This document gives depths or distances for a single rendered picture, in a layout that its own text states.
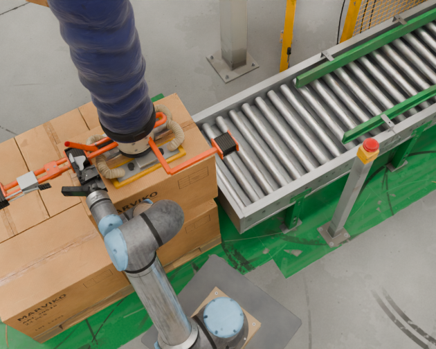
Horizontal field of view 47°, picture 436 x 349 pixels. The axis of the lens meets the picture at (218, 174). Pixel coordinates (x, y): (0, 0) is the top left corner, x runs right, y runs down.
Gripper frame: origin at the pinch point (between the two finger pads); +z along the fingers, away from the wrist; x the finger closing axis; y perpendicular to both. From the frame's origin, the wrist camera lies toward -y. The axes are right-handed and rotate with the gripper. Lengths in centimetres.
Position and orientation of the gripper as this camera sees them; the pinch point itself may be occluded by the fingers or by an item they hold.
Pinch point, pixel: (72, 160)
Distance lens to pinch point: 214.1
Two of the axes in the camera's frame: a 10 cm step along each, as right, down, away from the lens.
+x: -0.4, -4.8, -8.8
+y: 8.7, -4.5, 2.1
